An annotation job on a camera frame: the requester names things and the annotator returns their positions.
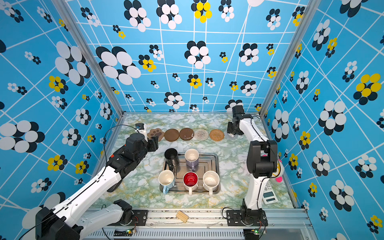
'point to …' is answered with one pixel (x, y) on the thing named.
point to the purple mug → (191, 157)
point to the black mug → (171, 156)
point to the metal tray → (207, 162)
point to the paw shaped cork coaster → (156, 132)
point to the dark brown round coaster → (171, 134)
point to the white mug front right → (211, 180)
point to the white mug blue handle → (166, 181)
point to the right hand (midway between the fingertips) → (234, 130)
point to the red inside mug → (190, 180)
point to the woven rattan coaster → (217, 135)
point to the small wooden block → (182, 216)
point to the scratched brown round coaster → (186, 134)
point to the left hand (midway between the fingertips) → (154, 136)
